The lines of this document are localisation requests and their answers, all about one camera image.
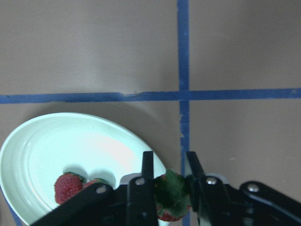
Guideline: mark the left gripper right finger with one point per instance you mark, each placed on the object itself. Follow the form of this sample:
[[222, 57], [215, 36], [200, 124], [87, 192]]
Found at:
[[193, 168]]

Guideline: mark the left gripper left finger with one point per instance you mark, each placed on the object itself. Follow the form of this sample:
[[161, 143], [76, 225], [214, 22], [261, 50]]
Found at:
[[147, 166]]

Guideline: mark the red strawberry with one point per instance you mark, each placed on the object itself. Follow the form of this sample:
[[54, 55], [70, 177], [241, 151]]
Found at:
[[172, 197], [67, 186], [94, 181]]

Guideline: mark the light green plate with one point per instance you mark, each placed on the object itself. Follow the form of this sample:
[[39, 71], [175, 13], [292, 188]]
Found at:
[[40, 150]]

